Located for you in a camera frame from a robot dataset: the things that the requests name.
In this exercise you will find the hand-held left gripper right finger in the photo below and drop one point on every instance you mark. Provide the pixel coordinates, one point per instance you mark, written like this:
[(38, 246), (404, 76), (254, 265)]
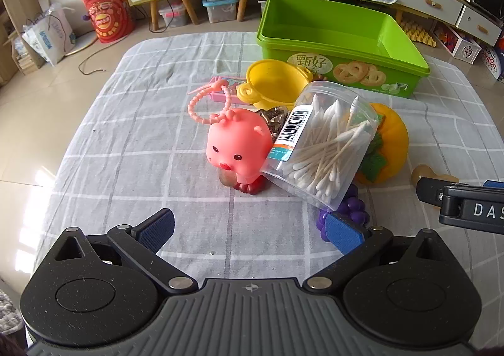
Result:
[(344, 234)]

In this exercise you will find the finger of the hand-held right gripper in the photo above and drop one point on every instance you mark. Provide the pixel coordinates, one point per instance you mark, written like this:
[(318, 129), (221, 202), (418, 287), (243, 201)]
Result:
[(428, 190), (494, 184)]

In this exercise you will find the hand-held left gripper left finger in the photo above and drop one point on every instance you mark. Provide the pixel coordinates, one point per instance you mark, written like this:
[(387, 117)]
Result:
[(157, 228)]

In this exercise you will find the brown monkey figure toy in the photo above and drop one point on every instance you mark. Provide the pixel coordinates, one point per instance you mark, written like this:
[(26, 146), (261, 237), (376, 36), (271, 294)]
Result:
[(423, 173)]

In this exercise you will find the purple toy grapes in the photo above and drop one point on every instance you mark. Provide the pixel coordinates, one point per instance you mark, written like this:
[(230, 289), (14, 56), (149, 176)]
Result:
[(354, 206)]

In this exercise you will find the orange toy pumpkin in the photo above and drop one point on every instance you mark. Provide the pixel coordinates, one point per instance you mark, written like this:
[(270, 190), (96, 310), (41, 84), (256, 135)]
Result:
[(393, 135)]

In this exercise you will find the clear cotton swab jar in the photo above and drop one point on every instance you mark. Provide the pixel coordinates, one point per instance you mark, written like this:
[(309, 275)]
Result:
[(327, 143)]

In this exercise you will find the pink pig toy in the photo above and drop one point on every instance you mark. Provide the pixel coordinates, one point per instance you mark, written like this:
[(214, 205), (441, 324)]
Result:
[(240, 139)]

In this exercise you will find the pink cartoon case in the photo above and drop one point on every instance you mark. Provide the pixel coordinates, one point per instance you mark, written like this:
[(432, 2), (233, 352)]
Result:
[(220, 97)]

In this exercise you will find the yellow toy pot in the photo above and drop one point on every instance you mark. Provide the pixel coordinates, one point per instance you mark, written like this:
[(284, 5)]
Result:
[(271, 80)]

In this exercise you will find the green plastic box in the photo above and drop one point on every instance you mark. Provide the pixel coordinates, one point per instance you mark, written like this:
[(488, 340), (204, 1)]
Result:
[(315, 17)]

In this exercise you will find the white box red print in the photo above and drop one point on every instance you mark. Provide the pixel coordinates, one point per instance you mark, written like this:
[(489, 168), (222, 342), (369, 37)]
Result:
[(494, 60)]

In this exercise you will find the white printed box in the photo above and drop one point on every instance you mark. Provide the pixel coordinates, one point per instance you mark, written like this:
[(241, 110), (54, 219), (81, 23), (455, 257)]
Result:
[(460, 45)]

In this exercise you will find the yellow egg tray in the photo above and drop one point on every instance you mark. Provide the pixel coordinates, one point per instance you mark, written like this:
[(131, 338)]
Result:
[(419, 33)]

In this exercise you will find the grey fuzzy rug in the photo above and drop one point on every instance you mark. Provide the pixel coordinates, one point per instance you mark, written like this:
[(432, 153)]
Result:
[(10, 312)]

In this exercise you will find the white round floor stand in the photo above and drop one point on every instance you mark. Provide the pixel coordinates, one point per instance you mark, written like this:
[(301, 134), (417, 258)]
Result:
[(88, 45)]

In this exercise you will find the clear box white lid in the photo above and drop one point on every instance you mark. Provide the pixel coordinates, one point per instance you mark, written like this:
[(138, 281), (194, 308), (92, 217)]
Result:
[(173, 17)]

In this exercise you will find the red printed barrel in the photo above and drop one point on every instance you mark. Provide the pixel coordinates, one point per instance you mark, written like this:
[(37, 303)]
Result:
[(110, 17)]

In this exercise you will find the white shopping bag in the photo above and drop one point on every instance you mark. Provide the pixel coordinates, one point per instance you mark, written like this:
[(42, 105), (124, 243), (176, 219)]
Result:
[(49, 37)]

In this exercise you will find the clear box blue lid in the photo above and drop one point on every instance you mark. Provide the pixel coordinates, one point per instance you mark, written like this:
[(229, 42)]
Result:
[(220, 9)]

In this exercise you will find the wooden bookshelf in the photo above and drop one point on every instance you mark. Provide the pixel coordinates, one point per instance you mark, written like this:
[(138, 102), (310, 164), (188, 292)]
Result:
[(19, 9)]

